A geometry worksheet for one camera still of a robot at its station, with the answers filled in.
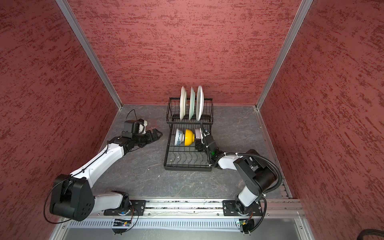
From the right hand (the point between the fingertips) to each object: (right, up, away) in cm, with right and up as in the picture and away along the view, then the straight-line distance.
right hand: (199, 140), depth 93 cm
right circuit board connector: (+23, -39, -22) cm, 50 cm away
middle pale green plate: (-4, +21, -18) cm, 28 cm away
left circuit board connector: (-40, -38, -21) cm, 59 cm away
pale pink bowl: (-1, +4, -3) cm, 6 cm away
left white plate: (-9, +22, -18) cm, 29 cm away
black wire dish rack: (-8, -5, +3) cm, 9 cm away
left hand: (-25, +2, -8) cm, 26 cm away
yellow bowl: (-6, +2, -2) cm, 7 cm away
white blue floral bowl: (-12, +2, -3) cm, 13 cm away
